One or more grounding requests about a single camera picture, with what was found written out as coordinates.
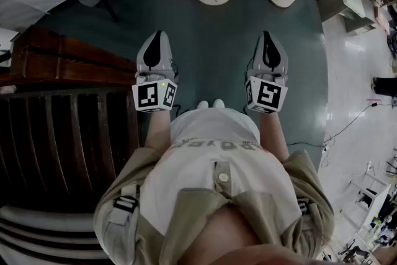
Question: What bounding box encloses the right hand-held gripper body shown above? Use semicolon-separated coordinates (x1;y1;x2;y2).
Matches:
244;68;288;115

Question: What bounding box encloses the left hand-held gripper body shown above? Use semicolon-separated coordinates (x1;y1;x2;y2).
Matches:
132;68;180;113

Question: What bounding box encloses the person's left forearm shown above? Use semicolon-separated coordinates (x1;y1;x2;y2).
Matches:
144;110;172;151

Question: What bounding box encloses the person's right forearm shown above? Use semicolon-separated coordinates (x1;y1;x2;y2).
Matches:
257;111;291;162

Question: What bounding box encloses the white flat box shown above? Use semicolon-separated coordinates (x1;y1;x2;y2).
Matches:
340;0;367;19

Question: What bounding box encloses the person's white and khaki shirt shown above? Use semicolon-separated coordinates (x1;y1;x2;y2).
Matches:
92;107;336;265

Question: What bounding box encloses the person's chin and neck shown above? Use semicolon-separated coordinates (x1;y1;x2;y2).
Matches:
185;204;311;265

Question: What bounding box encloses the cluttered white workbench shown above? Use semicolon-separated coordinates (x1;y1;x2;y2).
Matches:
339;161;397;258

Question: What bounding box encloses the white black striped bedding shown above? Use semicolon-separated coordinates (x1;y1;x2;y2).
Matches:
0;204;107;265

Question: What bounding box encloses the dark wooden bed frame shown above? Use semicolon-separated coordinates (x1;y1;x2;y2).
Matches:
0;24;144;214

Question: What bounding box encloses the black power adapter cable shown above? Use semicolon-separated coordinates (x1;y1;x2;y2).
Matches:
324;101;393;146

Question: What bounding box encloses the grey strap with black buckle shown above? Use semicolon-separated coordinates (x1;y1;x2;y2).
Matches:
107;184;140;227
296;198;311;217

